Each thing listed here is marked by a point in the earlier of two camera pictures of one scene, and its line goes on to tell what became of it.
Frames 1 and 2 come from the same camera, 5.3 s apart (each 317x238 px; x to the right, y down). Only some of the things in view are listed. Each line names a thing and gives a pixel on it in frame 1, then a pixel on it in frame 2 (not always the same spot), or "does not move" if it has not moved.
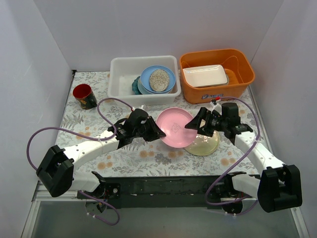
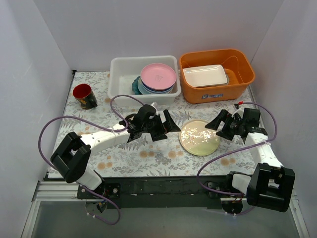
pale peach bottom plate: x=174 y=90 → x=141 y=89
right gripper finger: x=206 y=130 → x=227 y=133
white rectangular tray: x=205 y=76 does not move
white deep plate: x=141 y=89 does not move
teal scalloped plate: x=134 y=86 does not move
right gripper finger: x=198 y=122 → x=214 y=124
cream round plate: x=203 y=146 does not move
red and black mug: x=84 y=95 does not move
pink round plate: x=172 y=121 → x=158 y=76
